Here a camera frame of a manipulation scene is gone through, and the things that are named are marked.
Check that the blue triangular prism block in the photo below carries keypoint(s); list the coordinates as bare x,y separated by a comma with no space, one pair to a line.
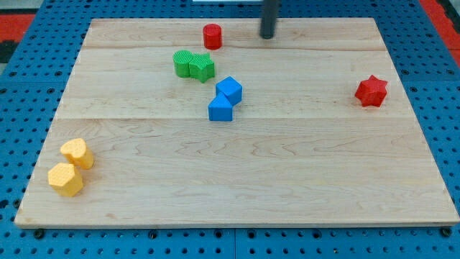
220,109

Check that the blue cube block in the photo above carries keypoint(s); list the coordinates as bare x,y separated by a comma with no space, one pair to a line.
231,89

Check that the light wooden board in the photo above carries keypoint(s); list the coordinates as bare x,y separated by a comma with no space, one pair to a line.
301,150

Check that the green star block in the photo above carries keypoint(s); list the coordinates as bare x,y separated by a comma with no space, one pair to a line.
201,67

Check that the green cylinder block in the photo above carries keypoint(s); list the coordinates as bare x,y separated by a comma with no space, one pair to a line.
181,60

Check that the red cylinder block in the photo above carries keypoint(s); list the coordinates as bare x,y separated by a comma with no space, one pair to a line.
212,36

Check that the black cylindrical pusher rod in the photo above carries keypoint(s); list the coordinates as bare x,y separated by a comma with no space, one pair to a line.
270,9

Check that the red star block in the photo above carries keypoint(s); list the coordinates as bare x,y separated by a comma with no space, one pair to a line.
371,92

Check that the yellow heart block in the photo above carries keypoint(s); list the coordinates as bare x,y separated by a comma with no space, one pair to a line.
77,152

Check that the yellow hexagon block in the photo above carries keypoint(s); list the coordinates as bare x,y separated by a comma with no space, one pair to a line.
65,179

